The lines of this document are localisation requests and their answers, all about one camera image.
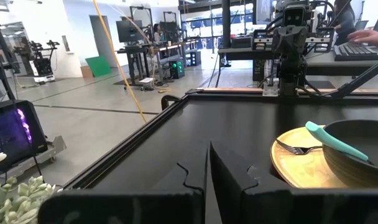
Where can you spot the green board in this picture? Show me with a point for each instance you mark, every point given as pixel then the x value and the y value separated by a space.
pixel 98 67

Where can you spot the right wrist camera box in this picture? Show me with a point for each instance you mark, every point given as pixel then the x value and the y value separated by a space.
pixel 294 16

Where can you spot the black computer monitor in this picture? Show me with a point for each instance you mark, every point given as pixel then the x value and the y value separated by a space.
pixel 128 31

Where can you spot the yellow round plate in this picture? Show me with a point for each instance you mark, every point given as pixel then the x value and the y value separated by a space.
pixel 301 171

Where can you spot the black table edge frame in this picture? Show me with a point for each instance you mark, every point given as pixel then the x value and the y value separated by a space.
pixel 127 144

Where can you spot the black computer tower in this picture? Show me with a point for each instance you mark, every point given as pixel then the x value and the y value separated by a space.
pixel 8 137

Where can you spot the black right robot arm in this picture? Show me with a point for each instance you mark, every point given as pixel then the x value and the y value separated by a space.
pixel 290 74

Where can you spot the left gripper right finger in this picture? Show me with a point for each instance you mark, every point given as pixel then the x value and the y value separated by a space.
pixel 235 186

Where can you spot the person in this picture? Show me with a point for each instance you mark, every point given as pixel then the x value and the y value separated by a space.
pixel 344 21
pixel 158 34

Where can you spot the black diagonal frame strut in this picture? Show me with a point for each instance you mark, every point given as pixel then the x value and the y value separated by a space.
pixel 363 76

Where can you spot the black background desk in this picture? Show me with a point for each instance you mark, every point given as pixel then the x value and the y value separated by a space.
pixel 136 48

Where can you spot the person's hand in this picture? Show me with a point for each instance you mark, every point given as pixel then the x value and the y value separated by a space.
pixel 363 35

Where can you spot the white flat floor box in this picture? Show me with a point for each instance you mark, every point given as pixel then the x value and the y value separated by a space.
pixel 146 80

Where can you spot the dark grey ribbed bowl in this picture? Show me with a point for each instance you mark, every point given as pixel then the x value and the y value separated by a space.
pixel 347 168

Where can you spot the cardboard box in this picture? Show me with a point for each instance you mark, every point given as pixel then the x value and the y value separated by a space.
pixel 85 72

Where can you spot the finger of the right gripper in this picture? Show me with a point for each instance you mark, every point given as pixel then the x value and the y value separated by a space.
pixel 297 40
pixel 281 40

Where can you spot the green lit computer tower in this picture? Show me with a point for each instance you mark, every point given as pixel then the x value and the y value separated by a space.
pixel 177 70

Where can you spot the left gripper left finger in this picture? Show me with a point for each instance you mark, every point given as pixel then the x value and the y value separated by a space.
pixel 176 199

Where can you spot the black keyboard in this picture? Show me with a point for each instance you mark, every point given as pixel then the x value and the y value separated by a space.
pixel 353 53

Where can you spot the grey wheeled dolly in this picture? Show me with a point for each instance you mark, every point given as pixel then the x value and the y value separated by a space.
pixel 52 149

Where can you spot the black background robot arms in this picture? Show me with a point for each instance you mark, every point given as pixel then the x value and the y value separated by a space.
pixel 41 67

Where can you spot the grey desk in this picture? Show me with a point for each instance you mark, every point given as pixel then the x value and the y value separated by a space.
pixel 332 67

